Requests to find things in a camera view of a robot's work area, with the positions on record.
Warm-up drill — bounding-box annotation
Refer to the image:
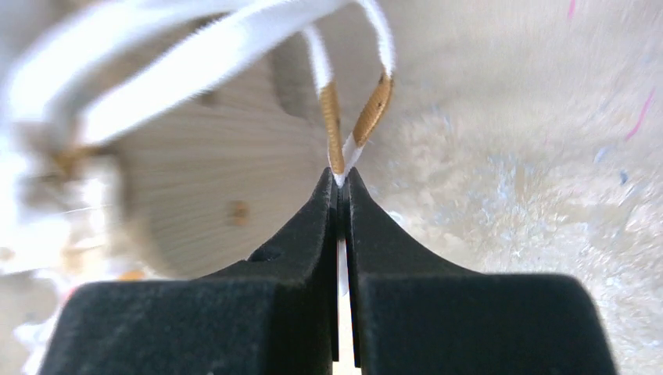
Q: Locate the wooden pet bed frame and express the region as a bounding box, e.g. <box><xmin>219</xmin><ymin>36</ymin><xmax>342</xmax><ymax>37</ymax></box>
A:
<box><xmin>116</xmin><ymin>58</ymin><xmax>328</xmax><ymax>278</ymax></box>

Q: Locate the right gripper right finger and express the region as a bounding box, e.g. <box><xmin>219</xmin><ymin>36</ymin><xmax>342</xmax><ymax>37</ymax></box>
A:
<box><xmin>344</xmin><ymin>170</ymin><xmax>616</xmax><ymax>374</ymax></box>

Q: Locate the bear print white cushion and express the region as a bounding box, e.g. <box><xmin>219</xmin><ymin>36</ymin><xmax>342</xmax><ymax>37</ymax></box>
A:
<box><xmin>0</xmin><ymin>0</ymin><xmax>397</xmax><ymax>375</ymax></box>

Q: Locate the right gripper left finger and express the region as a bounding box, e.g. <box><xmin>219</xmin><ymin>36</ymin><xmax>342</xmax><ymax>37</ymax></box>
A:
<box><xmin>41</xmin><ymin>170</ymin><xmax>338</xmax><ymax>374</ymax></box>

